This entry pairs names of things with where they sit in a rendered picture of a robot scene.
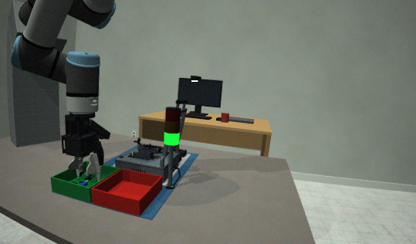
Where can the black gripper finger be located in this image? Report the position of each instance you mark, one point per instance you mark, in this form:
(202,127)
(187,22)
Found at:
(96,161)
(77,164)

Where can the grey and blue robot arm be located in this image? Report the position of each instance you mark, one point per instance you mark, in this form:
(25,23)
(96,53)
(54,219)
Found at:
(34,50)

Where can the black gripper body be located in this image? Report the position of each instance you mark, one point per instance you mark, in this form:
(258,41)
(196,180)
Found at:
(81,140)

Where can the green bin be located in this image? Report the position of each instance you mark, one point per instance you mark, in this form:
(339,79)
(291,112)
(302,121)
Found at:
(66,187)

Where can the green circuit board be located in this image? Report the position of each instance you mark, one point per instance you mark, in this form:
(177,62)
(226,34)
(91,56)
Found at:
(86,180)

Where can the red open-top bin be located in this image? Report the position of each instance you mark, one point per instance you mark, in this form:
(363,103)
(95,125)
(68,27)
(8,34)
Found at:
(122,191)

